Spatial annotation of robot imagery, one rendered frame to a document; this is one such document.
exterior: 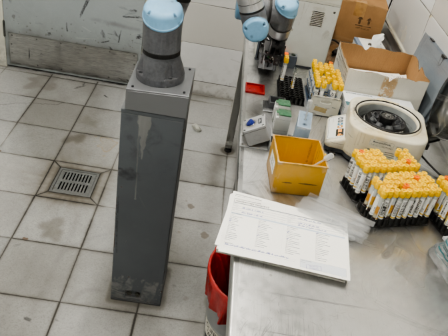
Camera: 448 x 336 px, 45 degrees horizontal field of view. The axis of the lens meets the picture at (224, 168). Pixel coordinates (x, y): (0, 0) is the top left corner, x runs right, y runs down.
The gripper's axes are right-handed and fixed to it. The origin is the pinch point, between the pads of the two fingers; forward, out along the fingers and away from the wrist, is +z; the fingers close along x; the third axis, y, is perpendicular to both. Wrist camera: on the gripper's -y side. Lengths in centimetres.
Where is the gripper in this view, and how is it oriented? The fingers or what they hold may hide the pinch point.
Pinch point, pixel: (268, 63)
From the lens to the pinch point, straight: 204.2
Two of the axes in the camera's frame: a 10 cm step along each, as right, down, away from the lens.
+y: -1.3, 9.0, -4.3
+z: -1.1, 4.2, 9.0
